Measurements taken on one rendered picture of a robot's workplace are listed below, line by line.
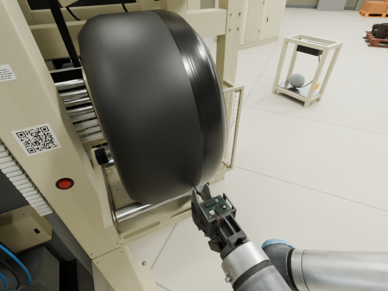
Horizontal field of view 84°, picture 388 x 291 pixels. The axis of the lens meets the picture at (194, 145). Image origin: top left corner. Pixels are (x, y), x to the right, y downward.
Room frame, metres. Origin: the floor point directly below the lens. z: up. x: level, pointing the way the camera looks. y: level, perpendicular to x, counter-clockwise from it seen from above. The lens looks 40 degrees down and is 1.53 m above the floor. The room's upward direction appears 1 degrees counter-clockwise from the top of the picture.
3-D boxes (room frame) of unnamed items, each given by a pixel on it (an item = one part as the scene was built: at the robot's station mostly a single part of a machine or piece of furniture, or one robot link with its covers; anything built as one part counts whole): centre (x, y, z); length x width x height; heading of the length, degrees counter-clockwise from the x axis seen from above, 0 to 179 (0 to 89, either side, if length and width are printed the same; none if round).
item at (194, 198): (0.34, 0.00, 1.07); 0.09 x 0.03 x 0.06; 25
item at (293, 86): (2.93, -1.54, 0.40); 0.60 x 0.35 x 0.80; 35
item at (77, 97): (0.84, 0.54, 1.05); 0.20 x 0.15 x 0.30; 115
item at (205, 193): (0.36, -0.03, 1.07); 0.09 x 0.03 x 0.06; 25
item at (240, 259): (0.18, -0.09, 1.07); 0.10 x 0.05 x 0.09; 115
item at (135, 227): (0.47, 0.12, 0.83); 0.36 x 0.09 x 0.06; 115
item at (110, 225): (0.52, 0.34, 0.90); 0.40 x 0.03 x 0.10; 25
